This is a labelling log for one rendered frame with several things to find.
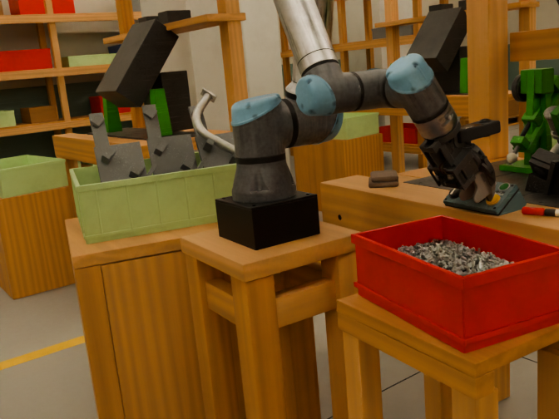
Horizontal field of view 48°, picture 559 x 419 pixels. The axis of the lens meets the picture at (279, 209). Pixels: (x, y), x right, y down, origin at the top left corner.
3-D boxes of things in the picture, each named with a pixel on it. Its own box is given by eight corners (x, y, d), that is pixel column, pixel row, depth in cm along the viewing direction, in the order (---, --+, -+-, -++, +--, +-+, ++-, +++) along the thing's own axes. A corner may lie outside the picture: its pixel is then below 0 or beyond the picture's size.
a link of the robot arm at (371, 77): (334, 71, 124) (368, 70, 115) (379, 67, 129) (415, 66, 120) (336, 111, 126) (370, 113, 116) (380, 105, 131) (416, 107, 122)
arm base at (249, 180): (258, 205, 137) (253, 160, 135) (220, 199, 149) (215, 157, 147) (309, 193, 146) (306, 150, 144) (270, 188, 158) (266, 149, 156)
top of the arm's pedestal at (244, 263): (244, 283, 129) (242, 264, 128) (180, 252, 155) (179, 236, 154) (364, 248, 145) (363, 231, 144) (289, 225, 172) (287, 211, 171)
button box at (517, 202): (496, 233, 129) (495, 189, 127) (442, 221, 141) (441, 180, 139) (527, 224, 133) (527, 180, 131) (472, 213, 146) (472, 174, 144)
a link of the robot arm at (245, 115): (225, 156, 148) (220, 98, 145) (275, 149, 154) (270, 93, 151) (249, 160, 137) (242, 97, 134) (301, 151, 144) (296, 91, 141)
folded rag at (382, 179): (398, 187, 165) (398, 175, 164) (368, 189, 166) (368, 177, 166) (398, 179, 175) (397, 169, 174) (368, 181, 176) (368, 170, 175)
